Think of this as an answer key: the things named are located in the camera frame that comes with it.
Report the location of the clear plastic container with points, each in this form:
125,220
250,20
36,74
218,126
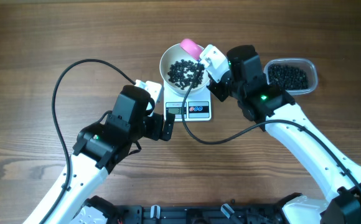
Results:
301,63

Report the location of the black beans in bowl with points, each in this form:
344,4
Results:
185,73

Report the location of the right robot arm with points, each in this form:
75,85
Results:
239,74

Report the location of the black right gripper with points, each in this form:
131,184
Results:
215,88

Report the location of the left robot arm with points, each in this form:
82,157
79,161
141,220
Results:
100,147

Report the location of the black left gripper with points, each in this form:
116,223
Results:
156,133

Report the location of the white digital kitchen scale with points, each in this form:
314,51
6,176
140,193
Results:
197,106

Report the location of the pink scoop blue handle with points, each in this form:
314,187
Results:
193,49

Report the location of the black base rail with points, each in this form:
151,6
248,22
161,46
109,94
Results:
98,210

